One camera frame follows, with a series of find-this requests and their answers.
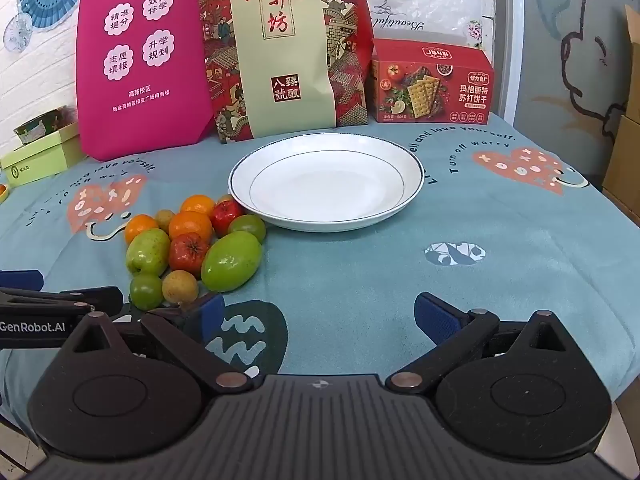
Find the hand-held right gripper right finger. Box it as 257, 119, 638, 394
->
385, 292, 577, 402

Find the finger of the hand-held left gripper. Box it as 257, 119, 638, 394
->
0, 286, 124, 317
0, 270, 45, 292

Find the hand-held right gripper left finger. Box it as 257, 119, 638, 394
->
62, 294, 255, 395

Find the small green lime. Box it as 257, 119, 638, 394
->
130, 274, 164, 310
228, 214, 267, 245

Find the green mango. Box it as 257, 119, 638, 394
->
201, 231, 263, 293

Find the green apple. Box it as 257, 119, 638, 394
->
126, 228, 172, 277

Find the small red apple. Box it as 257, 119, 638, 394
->
168, 233, 211, 276
210, 200, 246, 237

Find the orange tangerine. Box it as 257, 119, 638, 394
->
124, 214, 160, 245
180, 194, 217, 216
168, 211, 213, 241

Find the white plate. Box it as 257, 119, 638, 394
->
228, 133, 425, 232

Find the teal printed tablecloth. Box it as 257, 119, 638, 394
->
0, 110, 640, 441

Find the light green box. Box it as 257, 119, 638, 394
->
0, 120, 86, 187

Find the green bowl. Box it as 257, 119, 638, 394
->
13, 106, 76, 143

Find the pink tote bag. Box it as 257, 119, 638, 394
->
76, 0, 216, 162

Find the red cracker box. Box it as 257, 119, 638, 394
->
370, 37, 495, 127

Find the cardboard box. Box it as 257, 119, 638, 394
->
602, 110, 640, 211
624, 4, 640, 126

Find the blue paper fan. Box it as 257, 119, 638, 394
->
4, 10, 37, 54

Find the red and beige gift bag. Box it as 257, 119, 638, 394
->
196, 0, 375, 145

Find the white floral plastic bag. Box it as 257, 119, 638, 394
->
356, 0, 493, 53

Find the white vertical frame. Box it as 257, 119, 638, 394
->
492, 0, 533, 128

